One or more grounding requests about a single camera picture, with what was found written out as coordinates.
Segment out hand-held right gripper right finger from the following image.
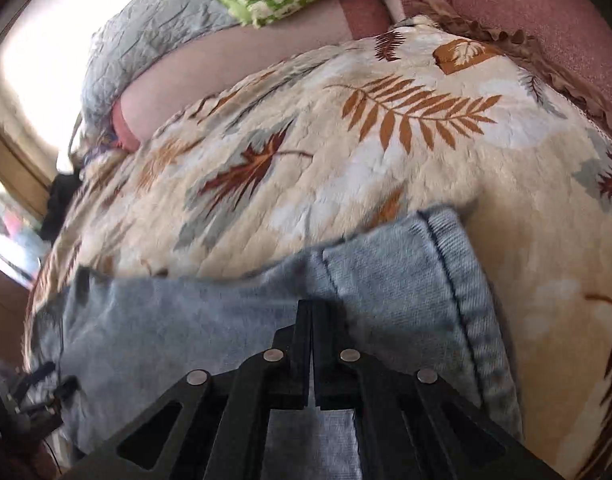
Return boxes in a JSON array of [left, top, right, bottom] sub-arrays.
[[312, 302, 567, 480]]

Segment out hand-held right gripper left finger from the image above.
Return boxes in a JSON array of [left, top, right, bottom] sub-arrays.
[[60, 300, 314, 480]]

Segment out blue denim pants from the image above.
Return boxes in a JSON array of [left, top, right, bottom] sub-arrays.
[[33, 206, 524, 480]]

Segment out patterned glass window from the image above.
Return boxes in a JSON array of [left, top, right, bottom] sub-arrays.
[[0, 165, 44, 286]]

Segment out black cloth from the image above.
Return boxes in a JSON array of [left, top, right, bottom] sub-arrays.
[[40, 170, 81, 241]]

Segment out cream leaf-print blanket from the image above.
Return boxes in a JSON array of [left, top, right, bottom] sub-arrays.
[[23, 27, 612, 480]]

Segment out pink bed sheet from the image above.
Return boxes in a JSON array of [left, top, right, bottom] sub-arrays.
[[113, 0, 391, 151]]

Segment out grey quilted bedspread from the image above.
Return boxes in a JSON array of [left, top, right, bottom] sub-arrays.
[[80, 0, 241, 131]]

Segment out pink upholstered headboard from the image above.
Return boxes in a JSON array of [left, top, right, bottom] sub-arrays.
[[381, 0, 612, 136]]

